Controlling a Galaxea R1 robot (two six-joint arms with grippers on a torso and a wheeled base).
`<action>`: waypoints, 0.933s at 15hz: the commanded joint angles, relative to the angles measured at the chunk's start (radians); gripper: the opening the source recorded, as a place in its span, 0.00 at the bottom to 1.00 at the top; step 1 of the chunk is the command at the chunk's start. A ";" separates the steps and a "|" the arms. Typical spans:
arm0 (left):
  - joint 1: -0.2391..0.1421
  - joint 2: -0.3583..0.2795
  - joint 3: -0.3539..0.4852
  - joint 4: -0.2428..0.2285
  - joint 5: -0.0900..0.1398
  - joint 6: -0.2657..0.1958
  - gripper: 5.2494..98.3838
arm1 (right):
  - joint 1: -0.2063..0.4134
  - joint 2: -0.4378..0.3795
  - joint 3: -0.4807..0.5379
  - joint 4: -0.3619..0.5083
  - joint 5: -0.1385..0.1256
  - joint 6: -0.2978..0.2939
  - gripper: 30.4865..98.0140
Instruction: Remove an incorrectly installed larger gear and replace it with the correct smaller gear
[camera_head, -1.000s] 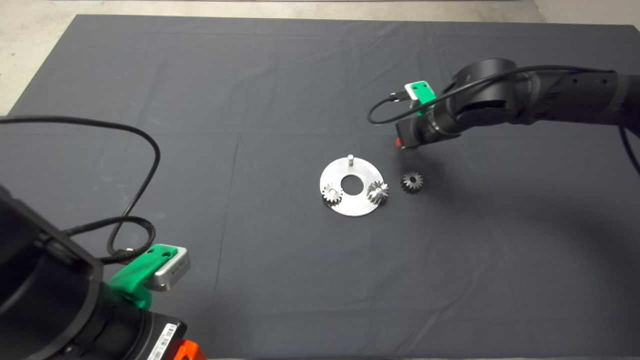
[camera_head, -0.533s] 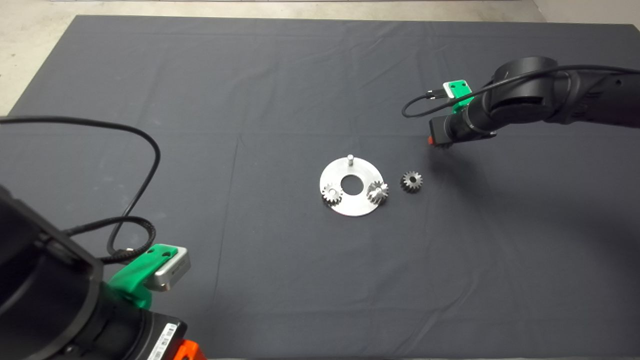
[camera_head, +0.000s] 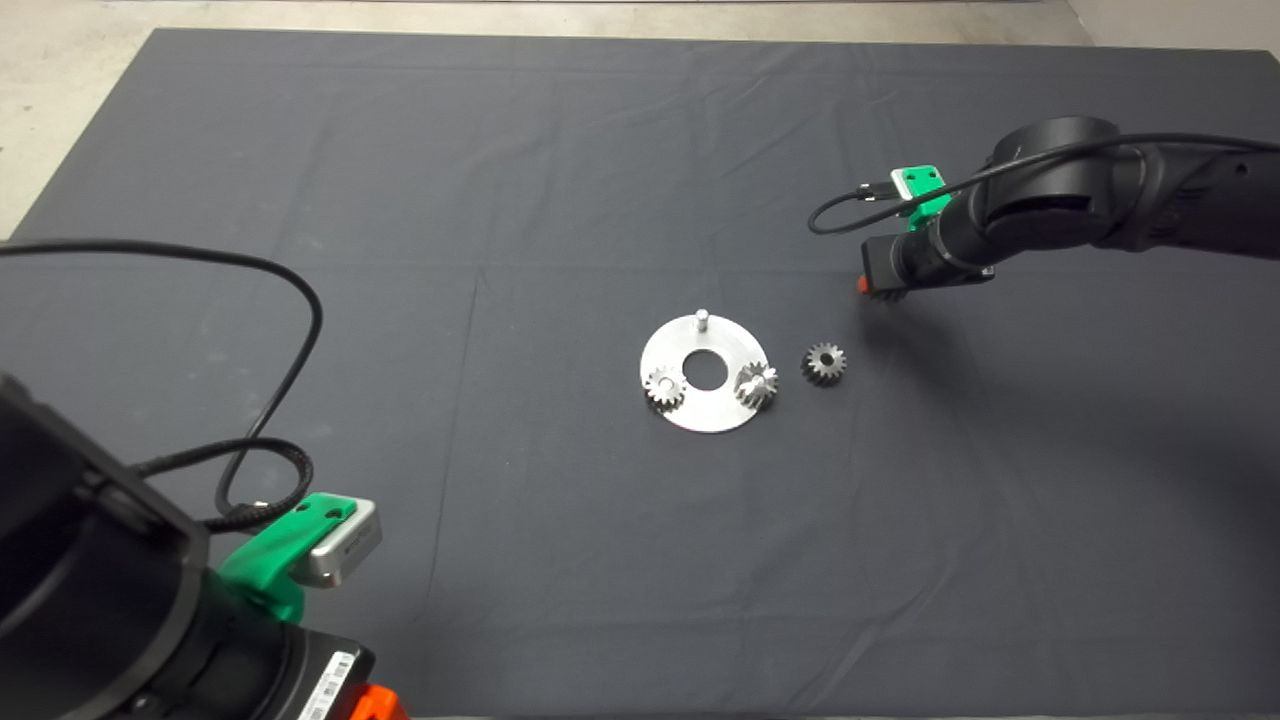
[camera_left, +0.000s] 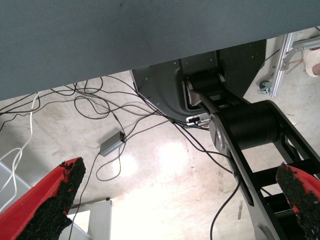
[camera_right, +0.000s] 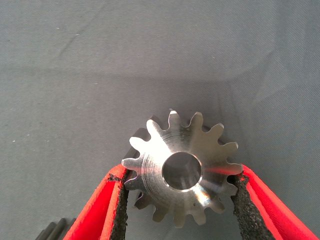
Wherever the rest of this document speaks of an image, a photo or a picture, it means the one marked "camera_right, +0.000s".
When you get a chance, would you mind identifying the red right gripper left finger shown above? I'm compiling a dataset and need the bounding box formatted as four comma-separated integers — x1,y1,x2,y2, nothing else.
62,164,131,240

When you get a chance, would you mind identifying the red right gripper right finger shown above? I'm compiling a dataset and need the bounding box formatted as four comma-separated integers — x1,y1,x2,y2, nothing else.
230,163,320,240

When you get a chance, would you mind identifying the small steel gear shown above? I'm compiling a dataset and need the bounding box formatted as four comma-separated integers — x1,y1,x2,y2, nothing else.
34,217,77,240

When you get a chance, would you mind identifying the large steel gear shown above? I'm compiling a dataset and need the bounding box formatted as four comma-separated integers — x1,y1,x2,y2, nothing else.
121,108,244,229

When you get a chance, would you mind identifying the dark grey table cloth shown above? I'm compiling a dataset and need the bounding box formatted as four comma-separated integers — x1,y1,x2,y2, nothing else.
0,0,320,240

